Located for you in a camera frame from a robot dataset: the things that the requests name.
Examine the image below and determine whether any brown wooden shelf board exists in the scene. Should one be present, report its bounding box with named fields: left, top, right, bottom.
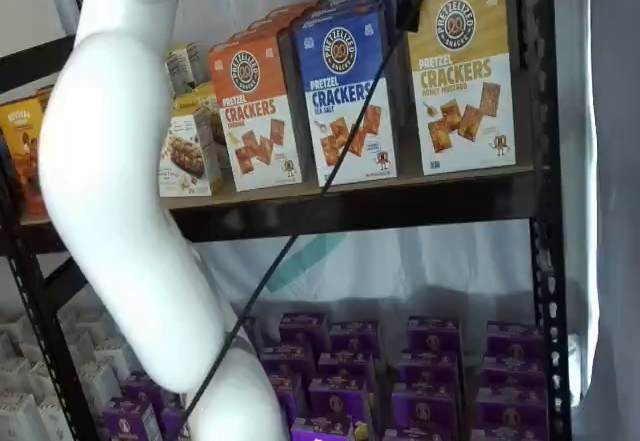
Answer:
left=19, top=162, right=551, bottom=227

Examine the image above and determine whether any orange white pretzel crackers box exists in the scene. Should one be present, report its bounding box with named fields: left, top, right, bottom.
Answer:
left=244, top=12, right=304, bottom=40
left=206, top=29, right=305, bottom=193
left=266, top=0, right=329, bottom=21

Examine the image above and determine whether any purple snack box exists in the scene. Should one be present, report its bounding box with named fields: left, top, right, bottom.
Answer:
left=481, top=354, right=547, bottom=392
left=486, top=319, right=545, bottom=358
left=398, top=347, right=462, bottom=386
left=308, top=377, right=375, bottom=423
left=473, top=387, right=550, bottom=441
left=271, top=374, right=307, bottom=415
left=391, top=382, right=465, bottom=431
left=291, top=417, right=362, bottom=441
left=328, top=319, right=380, bottom=357
left=261, top=344, right=315, bottom=378
left=383, top=427, right=467, bottom=441
left=278, top=312, right=327, bottom=348
left=101, top=397, right=162, bottom=441
left=121, top=369, right=169, bottom=403
left=316, top=352, right=377, bottom=382
left=406, top=314, right=462, bottom=352

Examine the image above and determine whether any yellow white granola bar box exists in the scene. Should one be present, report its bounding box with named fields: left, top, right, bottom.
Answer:
left=166, top=42, right=212, bottom=96
left=158, top=91, right=225, bottom=198

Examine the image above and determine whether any yellow white pretzel crackers box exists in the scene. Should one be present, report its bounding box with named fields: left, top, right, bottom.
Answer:
left=406, top=0, right=517, bottom=178

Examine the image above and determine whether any orange yellow snack box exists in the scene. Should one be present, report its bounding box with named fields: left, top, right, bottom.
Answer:
left=0, top=97, right=49, bottom=218

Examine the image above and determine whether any black metal shelving rack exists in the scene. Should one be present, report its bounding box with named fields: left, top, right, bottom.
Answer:
left=0, top=0, right=575, bottom=441

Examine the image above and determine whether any white carton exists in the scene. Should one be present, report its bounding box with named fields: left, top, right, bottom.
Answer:
left=26, top=359, right=62, bottom=398
left=78, top=359, right=122, bottom=413
left=37, top=399, right=74, bottom=441
left=0, top=392, right=52, bottom=441

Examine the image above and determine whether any long black cable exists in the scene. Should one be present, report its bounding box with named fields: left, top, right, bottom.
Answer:
left=182, top=0, right=442, bottom=430

